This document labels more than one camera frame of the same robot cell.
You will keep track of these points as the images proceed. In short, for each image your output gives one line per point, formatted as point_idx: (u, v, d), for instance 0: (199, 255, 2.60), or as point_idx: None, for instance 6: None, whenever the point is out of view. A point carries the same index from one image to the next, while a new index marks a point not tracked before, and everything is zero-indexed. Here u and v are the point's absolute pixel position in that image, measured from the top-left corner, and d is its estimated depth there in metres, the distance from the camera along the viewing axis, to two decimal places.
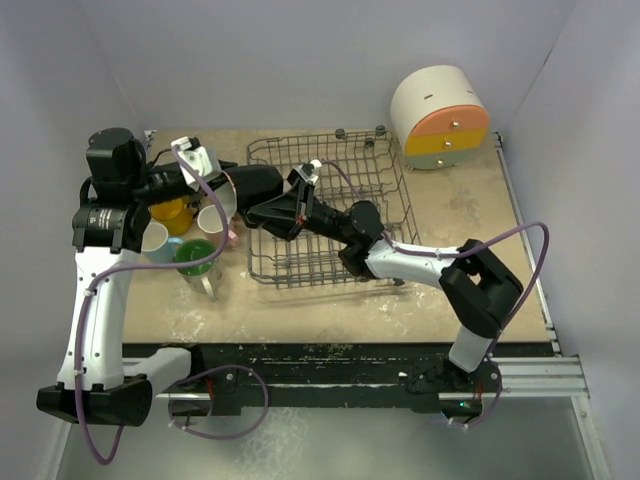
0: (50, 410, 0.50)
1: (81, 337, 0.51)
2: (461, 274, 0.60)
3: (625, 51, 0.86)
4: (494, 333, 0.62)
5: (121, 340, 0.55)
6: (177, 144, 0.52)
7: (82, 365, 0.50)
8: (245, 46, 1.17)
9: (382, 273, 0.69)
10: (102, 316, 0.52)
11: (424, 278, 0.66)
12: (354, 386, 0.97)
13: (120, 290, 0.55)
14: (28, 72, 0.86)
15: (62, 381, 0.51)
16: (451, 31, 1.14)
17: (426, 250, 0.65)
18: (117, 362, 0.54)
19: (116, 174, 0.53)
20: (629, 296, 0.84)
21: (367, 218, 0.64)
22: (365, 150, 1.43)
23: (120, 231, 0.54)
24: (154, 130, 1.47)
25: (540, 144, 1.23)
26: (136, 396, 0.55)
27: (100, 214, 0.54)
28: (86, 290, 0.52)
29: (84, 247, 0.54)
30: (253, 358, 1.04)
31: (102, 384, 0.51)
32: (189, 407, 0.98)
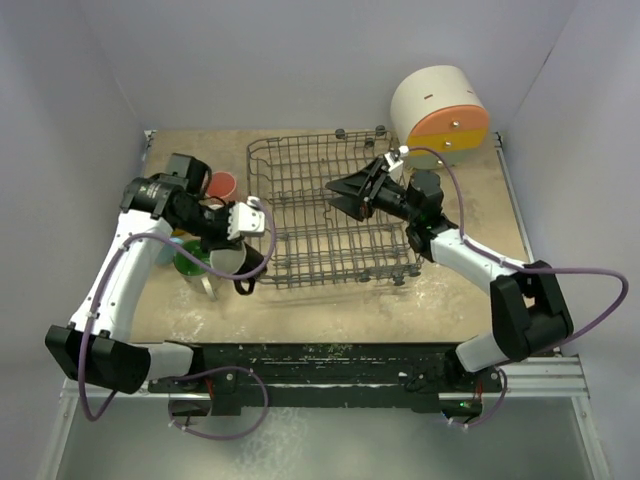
0: (52, 351, 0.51)
1: (103, 284, 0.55)
2: (515, 287, 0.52)
3: (625, 51, 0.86)
4: (517, 356, 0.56)
5: (134, 301, 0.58)
6: (254, 201, 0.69)
7: (96, 310, 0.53)
8: (245, 45, 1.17)
9: (444, 260, 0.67)
10: (127, 270, 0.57)
11: (478, 278, 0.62)
12: (354, 386, 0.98)
13: (147, 254, 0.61)
14: (28, 71, 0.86)
15: (74, 323, 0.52)
16: (451, 32, 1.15)
17: (490, 252, 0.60)
18: (125, 320, 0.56)
19: (184, 171, 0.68)
20: (630, 297, 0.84)
21: (426, 183, 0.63)
22: (365, 150, 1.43)
23: (164, 200, 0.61)
24: (155, 130, 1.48)
25: (540, 144, 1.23)
26: (136, 358, 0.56)
27: (151, 186, 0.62)
28: (121, 245, 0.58)
29: (128, 210, 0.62)
30: (253, 358, 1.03)
31: (109, 331, 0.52)
32: (189, 407, 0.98)
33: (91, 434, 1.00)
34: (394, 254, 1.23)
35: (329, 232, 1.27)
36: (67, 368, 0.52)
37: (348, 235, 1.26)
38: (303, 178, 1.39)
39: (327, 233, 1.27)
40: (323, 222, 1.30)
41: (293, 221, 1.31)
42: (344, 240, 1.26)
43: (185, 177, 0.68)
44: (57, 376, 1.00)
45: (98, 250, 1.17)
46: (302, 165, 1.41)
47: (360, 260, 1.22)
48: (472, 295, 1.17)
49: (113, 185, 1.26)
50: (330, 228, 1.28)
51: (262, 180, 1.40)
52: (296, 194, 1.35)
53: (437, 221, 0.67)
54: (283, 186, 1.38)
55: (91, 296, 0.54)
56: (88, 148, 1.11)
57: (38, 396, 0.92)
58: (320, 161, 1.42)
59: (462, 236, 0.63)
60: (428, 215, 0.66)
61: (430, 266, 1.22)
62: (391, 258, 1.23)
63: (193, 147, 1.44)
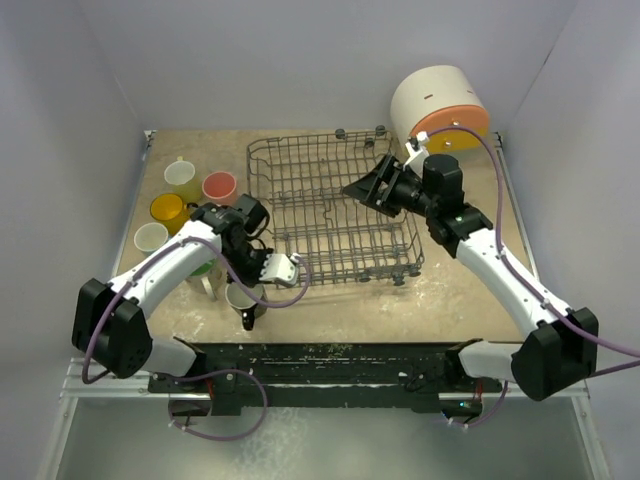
0: (85, 298, 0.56)
1: (151, 263, 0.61)
2: (556, 342, 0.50)
3: (624, 52, 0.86)
4: (527, 391, 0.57)
5: (166, 290, 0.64)
6: (297, 257, 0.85)
7: (136, 280, 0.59)
8: (245, 45, 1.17)
9: (471, 264, 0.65)
10: (174, 261, 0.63)
11: (504, 297, 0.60)
12: (354, 386, 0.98)
13: (199, 258, 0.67)
14: (28, 70, 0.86)
15: (111, 283, 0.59)
16: (451, 32, 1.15)
17: (536, 286, 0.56)
18: (152, 302, 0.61)
19: (248, 210, 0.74)
20: (630, 296, 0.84)
21: (442, 165, 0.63)
22: (365, 150, 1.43)
23: (227, 225, 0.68)
24: (155, 131, 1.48)
25: (539, 144, 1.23)
26: (141, 345, 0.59)
27: (219, 212, 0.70)
28: (179, 240, 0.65)
29: (195, 219, 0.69)
30: (253, 358, 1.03)
31: (138, 299, 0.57)
32: (189, 408, 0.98)
33: (92, 433, 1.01)
34: (394, 254, 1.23)
35: (329, 232, 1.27)
36: (85, 325, 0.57)
37: (348, 235, 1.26)
38: (303, 178, 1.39)
39: (327, 233, 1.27)
40: (323, 221, 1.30)
41: (293, 220, 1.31)
42: (344, 240, 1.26)
43: (247, 215, 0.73)
44: (57, 376, 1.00)
45: (98, 250, 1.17)
46: (302, 165, 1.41)
47: (360, 260, 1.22)
48: (472, 295, 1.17)
49: (113, 185, 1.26)
50: (330, 228, 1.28)
51: (262, 180, 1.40)
52: (296, 194, 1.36)
53: (456, 208, 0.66)
54: (283, 186, 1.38)
55: (137, 268, 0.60)
56: (88, 148, 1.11)
57: (38, 396, 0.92)
58: (320, 161, 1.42)
59: (500, 251, 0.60)
60: (448, 201, 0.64)
61: (430, 266, 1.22)
62: (391, 258, 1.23)
63: (193, 146, 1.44)
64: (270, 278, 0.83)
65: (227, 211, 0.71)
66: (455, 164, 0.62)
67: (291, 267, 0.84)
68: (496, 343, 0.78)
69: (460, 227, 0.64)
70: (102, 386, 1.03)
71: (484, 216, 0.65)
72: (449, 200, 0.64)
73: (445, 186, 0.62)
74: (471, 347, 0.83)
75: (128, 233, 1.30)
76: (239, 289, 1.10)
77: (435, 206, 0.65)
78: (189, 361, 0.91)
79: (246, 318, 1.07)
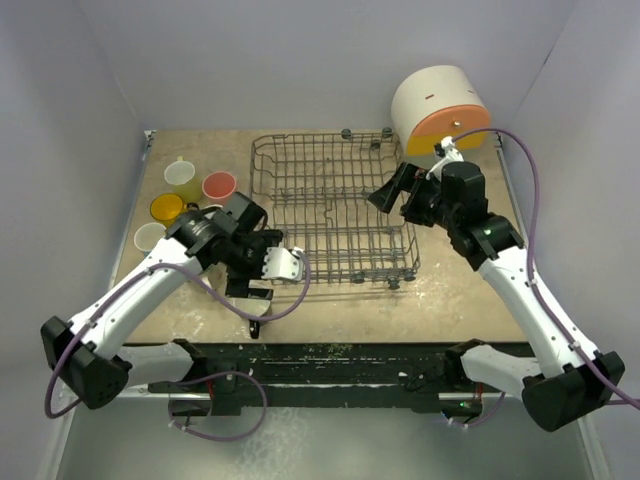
0: (47, 339, 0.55)
1: (114, 298, 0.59)
2: (580, 389, 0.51)
3: (624, 53, 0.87)
4: (536, 420, 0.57)
5: (134, 323, 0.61)
6: (299, 251, 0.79)
7: (95, 320, 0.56)
8: (244, 45, 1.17)
9: (493, 284, 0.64)
10: (141, 292, 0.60)
11: (525, 326, 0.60)
12: (354, 386, 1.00)
13: (170, 284, 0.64)
14: (28, 71, 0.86)
15: (71, 323, 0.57)
16: (451, 32, 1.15)
17: (565, 325, 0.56)
18: (119, 338, 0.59)
19: (239, 213, 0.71)
20: (628, 296, 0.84)
21: (461, 171, 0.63)
22: (370, 151, 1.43)
23: (203, 242, 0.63)
24: (154, 131, 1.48)
25: (540, 143, 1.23)
26: (112, 378, 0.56)
27: (198, 224, 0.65)
28: (145, 267, 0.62)
29: (170, 237, 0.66)
30: (253, 358, 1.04)
31: (95, 344, 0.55)
32: (189, 407, 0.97)
33: (92, 433, 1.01)
34: (392, 256, 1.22)
35: (328, 231, 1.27)
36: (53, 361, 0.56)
37: (348, 235, 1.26)
38: (303, 177, 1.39)
39: (326, 233, 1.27)
40: (323, 221, 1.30)
41: (293, 220, 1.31)
42: (343, 240, 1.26)
43: (236, 220, 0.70)
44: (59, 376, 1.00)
45: (98, 250, 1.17)
46: (301, 165, 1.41)
47: (358, 261, 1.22)
48: (472, 295, 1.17)
49: (113, 185, 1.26)
50: (329, 228, 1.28)
51: (262, 179, 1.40)
52: (296, 194, 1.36)
53: (479, 217, 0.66)
54: (283, 186, 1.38)
55: (98, 306, 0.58)
56: (88, 147, 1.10)
57: (39, 396, 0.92)
58: (321, 161, 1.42)
59: (533, 279, 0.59)
60: (470, 209, 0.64)
61: (430, 266, 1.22)
62: (389, 261, 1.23)
63: (193, 146, 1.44)
64: (273, 275, 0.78)
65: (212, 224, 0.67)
66: (476, 171, 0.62)
67: (294, 264, 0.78)
68: (500, 354, 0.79)
69: (487, 240, 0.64)
70: None
71: (512, 228, 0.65)
72: (472, 209, 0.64)
73: (465, 192, 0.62)
74: (474, 354, 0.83)
75: (129, 233, 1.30)
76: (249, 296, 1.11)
77: (457, 215, 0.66)
78: (189, 363, 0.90)
79: (254, 328, 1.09)
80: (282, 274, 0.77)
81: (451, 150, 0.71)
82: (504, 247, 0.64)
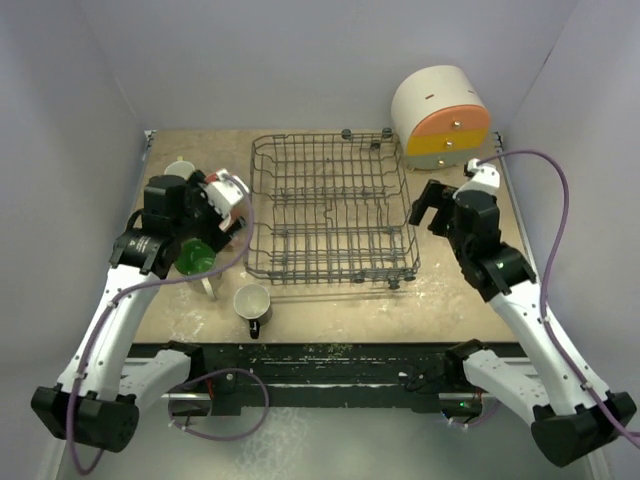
0: (43, 410, 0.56)
1: (92, 344, 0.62)
2: (595, 430, 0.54)
3: (624, 52, 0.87)
4: (546, 454, 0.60)
5: (123, 355, 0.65)
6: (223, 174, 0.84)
7: (84, 370, 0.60)
8: (244, 45, 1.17)
9: (504, 318, 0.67)
10: (115, 329, 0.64)
11: (538, 364, 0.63)
12: (354, 386, 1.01)
13: (138, 307, 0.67)
14: (27, 70, 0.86)
15: (61, 383, 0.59)
16: (450, 32, 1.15)
17: (577, 366, 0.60)
18: (114, 376, 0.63)
19: (161, 207, 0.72)
20: (628, 295, 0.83)
21: (474, 201, 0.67)
22: (371, 151, 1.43)
23: (155, 252, 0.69)
24: (154, 131, 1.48)
25: (540, 143, 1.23)
26: (124, 417, 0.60)
27: (139, 241, 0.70)
28: (108, 302, 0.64)
29: (118, 264, 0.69)
30: (253, 358, 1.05)
31: (95, 390, 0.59)
32: (189, 407, 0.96)
33: None
34: (392, 256, 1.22)
35: (328, 231, 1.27)
36: (53, 427, 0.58)
37: (348, 235, 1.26)
38: (303, 176, 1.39)
39: (326, 233, 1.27)
40: (323, 221, 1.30)
41: (292, 220, 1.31)
42: (343, 240, 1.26)
43: (164, 214, 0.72)
44: None
45: (98, 250, 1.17)
46: (301, 165, 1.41)
47: (358, 261, 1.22)
48: (472, 295, 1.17)
49: (113, 185, 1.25)
50: (329, 228, 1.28)
51: (262, 179, 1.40)
52: (296, 194, 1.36)
53: (492, 249, 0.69)
54: (282, 186, 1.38)
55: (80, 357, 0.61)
56: (88, 147, 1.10)
57: None
58: (320, 161, 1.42)
59: (544, 316, 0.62)
60: (483, 240, 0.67)
61: (430, 266, 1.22)
62: (389, 261, 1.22)
63: (193, 146, 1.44)
64: (228, 201, 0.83)
65: (151, 236, 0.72)
66: (489, 201, 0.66)
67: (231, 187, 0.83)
68: (507, 369, 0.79)
69: (500, 273, 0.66)
70: None
71: (527, 263, 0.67)
72: (484, 240, 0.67)
73: (479, 222, 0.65)
74: (476, 363, 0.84)
75: None
76: (249, 296, 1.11)
77: (470, 245, 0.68)
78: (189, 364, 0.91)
79: (254, 328, 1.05)
80: (234, 198, 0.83)
81: (479, 172, 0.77)
82: (515, 280, 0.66)
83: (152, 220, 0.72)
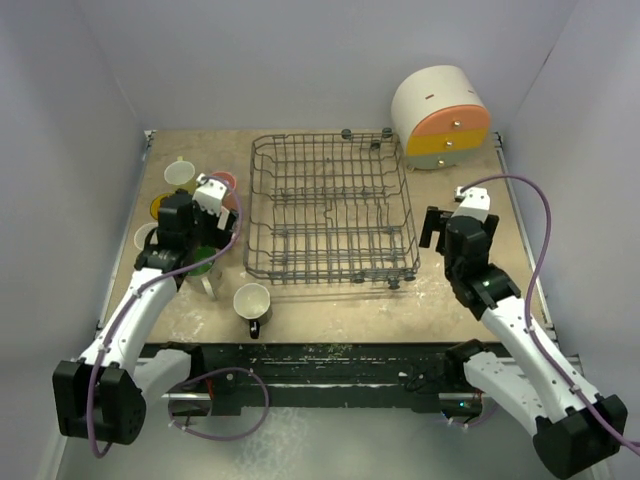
0: (63, 383, 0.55)
1: (117, 323, 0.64)
2: (585, 432, 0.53)
3: (625, 52, 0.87)
4: (551, 467, 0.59)
5: (141, 343, 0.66)
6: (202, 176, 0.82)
7: (108, 346, 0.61)
8: (244, 45, 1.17)
9: (495, 331, 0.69)
10: (138, 312, 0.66)
11: (528, 373, 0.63)
12: (354, 386, 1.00)
13: (158, 301, 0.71)
14: (27, 69, 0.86)
15: (84, 358, 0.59)
16: (451, 32, 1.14)
17: (565, 370, 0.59)
18: (133, 358, 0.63)
19: (173, 225, 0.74)
20: (629, 295, 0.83)
21: (463, 225, 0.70)
22: (371, 151, 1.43)
23: (174, 262, 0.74)
24: (154, 131, 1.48)
25: (541, 143, 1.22)
26: (136, 404, 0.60)
27: (160, 254, 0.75)
28: (134, 291, 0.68)
29: (141, 269, 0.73)
30: (253, 358, 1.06)
31: (119, 362, 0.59)
32: (189, 407, 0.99)
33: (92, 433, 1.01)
34: (392, 256, 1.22)
35: (328, 232, 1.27)
36: (68, 410, 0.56)
37: (348, 235, 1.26)
38: (303, 176, 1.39)
39: (326, 233, 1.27)
40: (323, 221, 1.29)
41: (292, 219, 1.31)
42: (343, 240, 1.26)
43: (177, 230, 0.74)
44: None
45: (97, 250, 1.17)
46: (301, 165, 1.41)
47: (358, 261, 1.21)
48: None
49: (113, 184, 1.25)
50: (329, 228, 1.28)
51: (262, 179, 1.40)
52: (296, 194, 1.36)
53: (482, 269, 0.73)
54: (282, 186, 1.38)
55: (105, 335, 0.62)
56: (88, 146, 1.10)
57: (40, 397, 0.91)
58: (320, 161, 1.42)
59: (529, 325, 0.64)
60: (472, 262, 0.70)
61: (430, 266, 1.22)
62: (389, 261, 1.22)
63: (193, 146, 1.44)
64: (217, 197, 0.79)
65: (169, 248, 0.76)
66: (477, 226, 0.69)
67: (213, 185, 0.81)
68: (508, 373, 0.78)
69: (486, 291, 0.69)
70: None
71: (511, 280, 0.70)
72: (473, 262, 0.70)
73: (469, 247, 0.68)
74: (477, 367, 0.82)
75: (128, 233, 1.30)
76: (249, 296, 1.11)
77: (461, 268, 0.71)
78: (189, 364, 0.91)
79: (254, 328, 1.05)
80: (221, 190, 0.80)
81: (468, 197, 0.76)
82: (502, 298, 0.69)
83: (167, 234, 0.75)
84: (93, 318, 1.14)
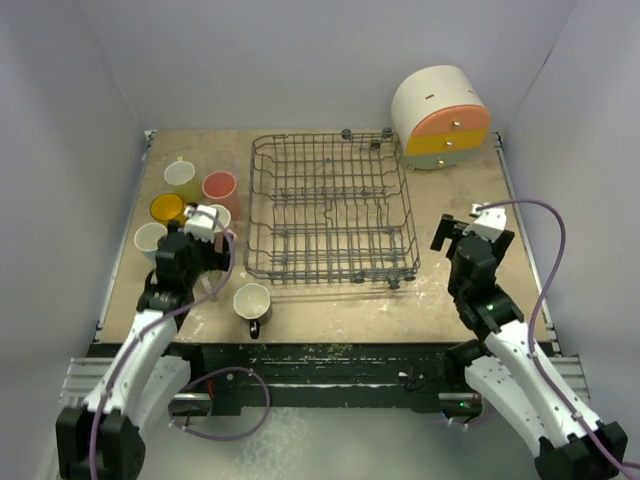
0: (65, 430, 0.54)
1: (118, 368, 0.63)
2: (586, 458, 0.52)
3: (625, 52, 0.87)
4: None
5: (141, 389, 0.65)
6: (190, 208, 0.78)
7: (110, 390, 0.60)
8: (244, 45, 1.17)
9: (499, 354, 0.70)
10: (140, 356, 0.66)
11: (531, 398, 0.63)
12: (354, 386, 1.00)
13: (159, 344, 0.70)
14: (27, 69, 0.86)
15: (86, 404, 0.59)
16: (451, 32, 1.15)
17: (567, 396, 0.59)
18: (132, 405, 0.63)
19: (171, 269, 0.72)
20: (629, 296, 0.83)
21: (475, 250, 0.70)
22: (371, 151, 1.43)
23: (175, 304, 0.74)
24: (154, 131, 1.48)
25: (541, 143, 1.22)
26: (136, 448, 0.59)
27: (162, 296, 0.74)
28: (136, 335, 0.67)
29: (143, 311, 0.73)
30: (253, 358, 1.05)
31: (120, 408, 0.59)
32: (189, 407, 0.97)
33: None
34: (392, 256, 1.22)
35: (329, 232, 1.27)
36: (70, 457, 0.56)
37: (348, 235, 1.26)
38: (302, 176, 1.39)
39: (326, 233, 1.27)
40: (323, 221, 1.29)
41: (292, 219, 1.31)
42: (343, 240, 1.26)
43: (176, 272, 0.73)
44: (59, 375, 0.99)
45: (97, 250, 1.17)
46: (300, 165, 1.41)
47: (358, 261, 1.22)
48: None
49: (113, 184, 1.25)
50: (329, 228, 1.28)
51: (262, 179, 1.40)
52: (296, 193, 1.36)
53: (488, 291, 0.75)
54: (282, 186, 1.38)
55: (107, 379, 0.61)
56: (88, 146, 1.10)
57: (40, 396, 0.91)
58: (320, 161, 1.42)
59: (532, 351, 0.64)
60: (479, 286, 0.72)
61: (430, 266, 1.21)
62: (389, 261, 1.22)
63: (193, 146, 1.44)
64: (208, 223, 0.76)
65: (171, 288, 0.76)
66: (489, 252, 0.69)
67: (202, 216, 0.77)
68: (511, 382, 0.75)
69: (490, 315, 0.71)
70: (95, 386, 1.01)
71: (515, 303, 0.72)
72: (479, 286, 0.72)
73: (478, 273, 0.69)
74: (479, 374, 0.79)
75: (128, 233, 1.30)
76: (249, 296, 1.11)
77: (468, 290, 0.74)
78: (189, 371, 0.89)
79: (254, 328, 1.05)
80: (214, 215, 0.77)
81: (484, 215, 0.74)
82: (505, 321, 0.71)
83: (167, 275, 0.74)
84: (93, 318, 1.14)
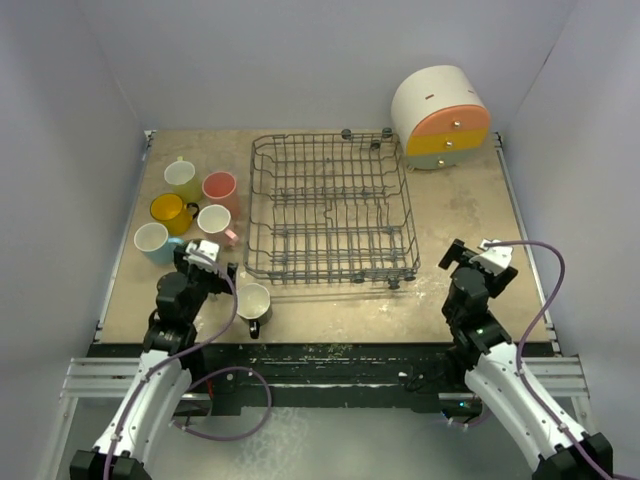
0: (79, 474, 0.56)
1: (127, 410, 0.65)
2: (573, 468, 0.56)
3: (625, 52, 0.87)
4: None
5: (146, 430, 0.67)
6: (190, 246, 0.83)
7: (120, 432, 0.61)
8: (243, 44, 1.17)
9: (492, 373, 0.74)
10: (148, 396, 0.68)
11: (523, 412, 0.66)
12: (354, 386, 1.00)
13: (164, 384, 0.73)
14: (27, 69, 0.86)
15: (97, 446, 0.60)
16: (451, 32, 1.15)
17: (552, 410, 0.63)
18: (140, 446, 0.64)
19: (173, 309, 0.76)
20: (629, 296, 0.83)
21: (469, 280, 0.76)
22: (371, 151, 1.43)
23: (180, 343, 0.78)
24: (154, 131, 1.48)
25: (541, 142, 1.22)
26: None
27: (167, 334, 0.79)
28: (142, 377, 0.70)
29: (149, 350, 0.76)
30: (253, 358, 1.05)
31: (129, 451, 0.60)
32: (189, 407, 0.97)
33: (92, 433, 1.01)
34: (392, 256, 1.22)
35: (328, 232, 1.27)
36: None
37: (348, 235, 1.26)
38: (302, 176, 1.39)
39: (326, 233, 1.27)
40: (323, 221, 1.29)
41: (292, 219, 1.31)
42: (343, 240, 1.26)
43: (178, 310, 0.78)
44: (59, 375, 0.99)
45: (97, 250, 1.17)
46: (300, 165, 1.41)
47: (358, 261, 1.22)
48: None
49: (113, 184, 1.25)
50: (329, 228, 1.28)
51: (262, 179, 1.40)
52: (296, 193, 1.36)
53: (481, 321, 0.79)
54: (282, 186, 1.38)
55: (117, 420, 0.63)
56: (88, 146, 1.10)
57: (41, 397, 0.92)
58: (320, 161, 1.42)
59: (519, 370, 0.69)
60: (471, 314, 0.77)
61: (430, 266, 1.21)
62: (389, 261, 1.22)
63: (193, 146, 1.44)
64: (209, 261, 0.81)
65: (175, 328, 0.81)
66: (482, 284, 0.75)
67: (203, 249, 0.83)
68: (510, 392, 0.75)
69: (479, 339, 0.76)
70: (95, 386, 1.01)
71: (504, 330, 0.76)
72: (472, 314, 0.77)
73: (470, 302, 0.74)
74: (480, 379, 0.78)
75: (128, 234, 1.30)
76: (249, 296, 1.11)
77: (462, 317, 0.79)
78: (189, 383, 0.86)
79: (254, 328, 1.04)
80: (214, 251, 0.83)
81: (491, 252, 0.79)
82: (494, 344, 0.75)
83: (170, 316, 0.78)
84: (92, 318, 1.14)
